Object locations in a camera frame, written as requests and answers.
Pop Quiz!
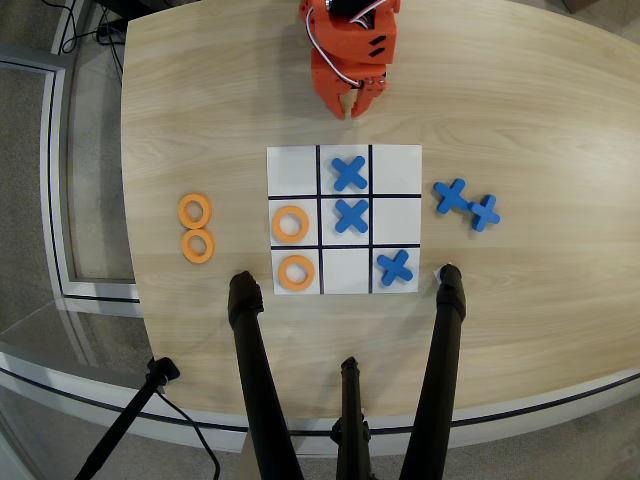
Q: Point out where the orange foam ring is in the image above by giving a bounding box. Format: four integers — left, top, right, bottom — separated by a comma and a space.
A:
181, 228, 217, 264
271, 205, 311, 245
177, 193, 214, 229
277, 254, 317, 292

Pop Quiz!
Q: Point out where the black cables bundle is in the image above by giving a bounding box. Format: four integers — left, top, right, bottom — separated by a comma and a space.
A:
58, 0, 125, 76

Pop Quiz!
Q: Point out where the white tic-tac-toe grid sheet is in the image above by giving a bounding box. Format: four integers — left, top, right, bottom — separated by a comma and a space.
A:
266, 144, 424, 296

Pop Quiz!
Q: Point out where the blue foam cross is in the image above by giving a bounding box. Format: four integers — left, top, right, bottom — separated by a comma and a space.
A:
330, 155, 369, 192
375, 248, 414, 288
333, 197, 371, 234
467, 194, 502, 233
432, 178, 473, 215

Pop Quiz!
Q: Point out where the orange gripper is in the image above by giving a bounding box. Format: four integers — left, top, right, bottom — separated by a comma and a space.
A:
310, 47, 389, 121

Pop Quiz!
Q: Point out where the black floor cable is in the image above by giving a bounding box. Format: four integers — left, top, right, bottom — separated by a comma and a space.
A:
153, 388, 222, 480

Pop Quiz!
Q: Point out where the black tripod leg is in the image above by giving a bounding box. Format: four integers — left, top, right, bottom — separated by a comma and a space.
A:
398, 263, 468, 480
227, 270, 306, 480
329, 355, 374, 480

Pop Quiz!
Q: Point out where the grey metal floor frame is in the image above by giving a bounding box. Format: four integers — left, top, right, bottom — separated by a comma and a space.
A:
0, 43, 142, 306

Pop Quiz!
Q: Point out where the thin black stand pole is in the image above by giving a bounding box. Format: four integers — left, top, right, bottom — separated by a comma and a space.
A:
73, 356, 182, 480

